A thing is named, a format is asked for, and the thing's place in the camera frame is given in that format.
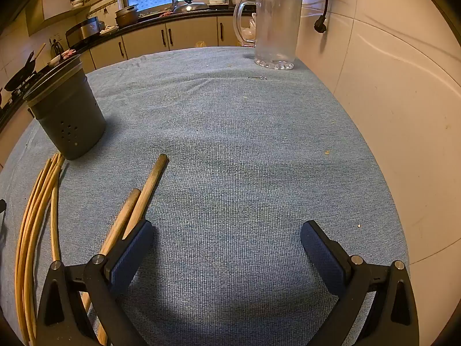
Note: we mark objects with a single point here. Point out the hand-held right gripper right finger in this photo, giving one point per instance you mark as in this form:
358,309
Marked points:
320,256

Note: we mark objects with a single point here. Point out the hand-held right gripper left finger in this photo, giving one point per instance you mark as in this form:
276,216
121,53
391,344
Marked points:
131,256

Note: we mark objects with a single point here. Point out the thick wooden chopstick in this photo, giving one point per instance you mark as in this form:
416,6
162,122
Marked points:
151,187
124,212

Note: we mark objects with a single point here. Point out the bundle of thin bamboo chopsticks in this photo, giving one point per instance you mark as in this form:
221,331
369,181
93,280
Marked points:
26,295

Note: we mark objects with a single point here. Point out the dark grey utensil holder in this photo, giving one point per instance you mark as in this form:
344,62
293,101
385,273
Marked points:
68,115

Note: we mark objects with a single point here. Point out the blue tablecloth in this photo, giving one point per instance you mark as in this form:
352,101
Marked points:
234,151

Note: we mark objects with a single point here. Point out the black wok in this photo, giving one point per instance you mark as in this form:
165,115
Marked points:
21,75

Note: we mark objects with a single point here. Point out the clear plastic bag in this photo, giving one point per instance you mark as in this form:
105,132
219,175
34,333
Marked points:
252,30

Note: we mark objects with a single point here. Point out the brown cooking pot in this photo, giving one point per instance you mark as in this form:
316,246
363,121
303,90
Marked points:
126,17

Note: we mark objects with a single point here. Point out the steel pot lid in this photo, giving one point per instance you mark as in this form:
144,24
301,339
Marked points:
191,6

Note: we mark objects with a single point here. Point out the open shelf wall cabinet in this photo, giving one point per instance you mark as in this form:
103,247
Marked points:
54,7

